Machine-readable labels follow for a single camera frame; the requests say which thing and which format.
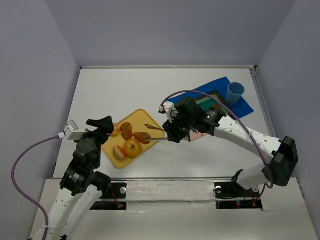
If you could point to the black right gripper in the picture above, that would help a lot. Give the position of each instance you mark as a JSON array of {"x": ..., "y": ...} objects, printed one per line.
[{"x": 173, "y": 130}]

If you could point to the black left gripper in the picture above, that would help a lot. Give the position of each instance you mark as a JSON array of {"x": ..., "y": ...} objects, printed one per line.
[{"x": 100, "y": 131}]

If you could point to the brown glazed bread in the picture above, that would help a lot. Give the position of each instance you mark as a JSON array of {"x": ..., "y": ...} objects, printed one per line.
[{"x": 142, "y": 137}]

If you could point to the metal tongs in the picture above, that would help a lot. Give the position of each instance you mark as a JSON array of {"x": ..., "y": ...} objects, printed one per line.
[{"x": 157, "y": 133}]

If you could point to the dark brown bread roll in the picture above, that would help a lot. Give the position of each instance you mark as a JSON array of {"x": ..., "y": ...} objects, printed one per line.
[{"x": 218, "y": 107}]

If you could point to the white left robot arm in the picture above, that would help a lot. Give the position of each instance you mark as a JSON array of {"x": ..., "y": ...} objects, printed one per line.
[{"x": 81, "y": 185}]

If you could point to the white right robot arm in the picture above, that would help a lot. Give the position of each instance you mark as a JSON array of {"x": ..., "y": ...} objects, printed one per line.
[{"x": 279, "y": 156}]

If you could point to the brown oblong bread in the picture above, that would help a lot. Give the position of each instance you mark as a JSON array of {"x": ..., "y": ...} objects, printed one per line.
[{"x": 126, "y": 131}]

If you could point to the small orange bun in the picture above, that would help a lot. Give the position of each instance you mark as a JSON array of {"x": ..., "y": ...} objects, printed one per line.
[{"x": 116, "y": 129}]

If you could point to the green square plate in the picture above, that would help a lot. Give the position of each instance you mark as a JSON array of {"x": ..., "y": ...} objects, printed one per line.
[{"x": 206, "y": 102}]

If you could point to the white round bun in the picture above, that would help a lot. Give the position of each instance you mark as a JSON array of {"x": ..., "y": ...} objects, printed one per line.
[{"x": 119, "y": 153}]

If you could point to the golden bagel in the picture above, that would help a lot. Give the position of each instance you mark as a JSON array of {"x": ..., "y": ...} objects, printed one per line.
[{"x": 132, "y": 148}]

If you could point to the yellow plastic tray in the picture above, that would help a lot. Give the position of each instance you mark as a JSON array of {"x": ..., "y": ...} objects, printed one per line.
[{"x": 137, "y": 119}]

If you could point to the blue printed placemat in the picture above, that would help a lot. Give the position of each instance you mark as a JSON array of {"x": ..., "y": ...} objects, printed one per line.
[{"x": 241, "y": 108}]

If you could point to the light blue plastic cup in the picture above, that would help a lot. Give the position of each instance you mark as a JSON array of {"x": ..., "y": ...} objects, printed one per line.
[{"x": 234, "y": 92}]

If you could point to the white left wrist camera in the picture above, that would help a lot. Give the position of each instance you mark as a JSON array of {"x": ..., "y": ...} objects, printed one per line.
[{"x": 71, "y": 132}]

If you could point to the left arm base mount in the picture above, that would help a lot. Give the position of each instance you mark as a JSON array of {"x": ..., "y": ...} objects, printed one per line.
[{"x": 114, "y": 200}]

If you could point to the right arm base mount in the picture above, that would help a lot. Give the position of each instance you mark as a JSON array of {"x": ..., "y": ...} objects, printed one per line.
[{"x": 231, "y": 196}]

